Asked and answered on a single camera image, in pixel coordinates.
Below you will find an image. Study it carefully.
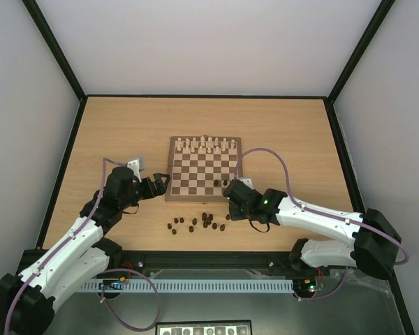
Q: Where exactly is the purple cable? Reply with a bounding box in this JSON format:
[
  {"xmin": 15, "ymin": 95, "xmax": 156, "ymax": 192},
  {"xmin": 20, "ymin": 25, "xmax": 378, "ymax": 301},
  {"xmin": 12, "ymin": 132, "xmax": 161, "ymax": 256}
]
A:
[
  {"xmin": 234, "ymin": 148, "xmax": 410, "ymax": 302},
  {"xmin": 3, "ymin": 158, "xmax": 161, "ymax": 332}
]

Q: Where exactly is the black aluminium frame rail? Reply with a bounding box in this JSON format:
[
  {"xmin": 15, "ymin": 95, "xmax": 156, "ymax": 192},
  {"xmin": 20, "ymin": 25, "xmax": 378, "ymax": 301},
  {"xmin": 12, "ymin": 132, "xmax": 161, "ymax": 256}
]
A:
[{"xmin": 20, "ymin": 249, "xmax": 392, "ymax": 278}]

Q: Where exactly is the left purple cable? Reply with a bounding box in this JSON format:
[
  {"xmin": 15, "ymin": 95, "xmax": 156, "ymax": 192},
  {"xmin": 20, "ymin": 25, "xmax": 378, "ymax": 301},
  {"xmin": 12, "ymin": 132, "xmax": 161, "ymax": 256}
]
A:
[{"xmin": 3, "ymin": 158, "xmax": 161, "ymax": 332}]

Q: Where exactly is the white slotted cable duct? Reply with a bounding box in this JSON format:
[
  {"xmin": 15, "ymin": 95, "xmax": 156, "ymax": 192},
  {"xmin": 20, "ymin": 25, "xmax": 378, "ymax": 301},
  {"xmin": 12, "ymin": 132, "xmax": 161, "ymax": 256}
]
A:
[{"xmin": 78, "ymin": 279, "xmax": 294, "ymax": 294}]

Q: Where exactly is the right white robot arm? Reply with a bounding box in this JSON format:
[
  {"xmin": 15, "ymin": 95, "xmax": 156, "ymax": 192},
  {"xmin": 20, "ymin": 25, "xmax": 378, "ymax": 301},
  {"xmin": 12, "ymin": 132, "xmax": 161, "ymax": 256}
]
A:
[{"xmin": 223, "ymin": 178, "xmax": 402, "ymax": 280}]

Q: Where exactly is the wooden chess board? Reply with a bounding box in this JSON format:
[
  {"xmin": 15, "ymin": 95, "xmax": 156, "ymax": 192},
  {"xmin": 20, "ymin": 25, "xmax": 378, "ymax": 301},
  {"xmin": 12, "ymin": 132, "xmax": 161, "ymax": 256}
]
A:
[{"xmin": 166, "ymin": 145, "xmax": 243, "ymax": 203}]

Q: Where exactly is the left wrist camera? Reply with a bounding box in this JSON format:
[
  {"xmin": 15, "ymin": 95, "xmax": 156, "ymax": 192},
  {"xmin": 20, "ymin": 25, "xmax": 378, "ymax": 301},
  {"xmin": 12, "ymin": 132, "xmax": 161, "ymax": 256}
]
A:
[{"xmin": 126, "ymin": 157, "xmax": 145, "ymax": 172}]

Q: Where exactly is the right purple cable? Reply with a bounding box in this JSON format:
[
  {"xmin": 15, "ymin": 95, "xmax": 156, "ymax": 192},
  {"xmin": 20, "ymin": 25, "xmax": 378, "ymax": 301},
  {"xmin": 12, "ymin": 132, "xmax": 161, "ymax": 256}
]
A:
[{"xmin": 234, "ymin": 148, "xmax": 410, "ymax": 302}]

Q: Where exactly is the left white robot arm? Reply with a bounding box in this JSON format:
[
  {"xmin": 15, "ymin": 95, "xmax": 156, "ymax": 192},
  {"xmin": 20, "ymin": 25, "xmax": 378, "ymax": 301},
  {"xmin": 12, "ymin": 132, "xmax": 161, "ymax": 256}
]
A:
[{"xmin": 0, "ymin": 166, "xmax": 170, "ymax": 334}]

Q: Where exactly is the white chess pieces row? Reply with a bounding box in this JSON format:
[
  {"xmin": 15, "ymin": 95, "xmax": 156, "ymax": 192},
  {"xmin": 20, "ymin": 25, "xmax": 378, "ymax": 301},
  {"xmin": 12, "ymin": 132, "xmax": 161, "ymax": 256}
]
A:
[{"xmin": 170, "ymin": 135, "xmax": 242, "ymax": 155}]

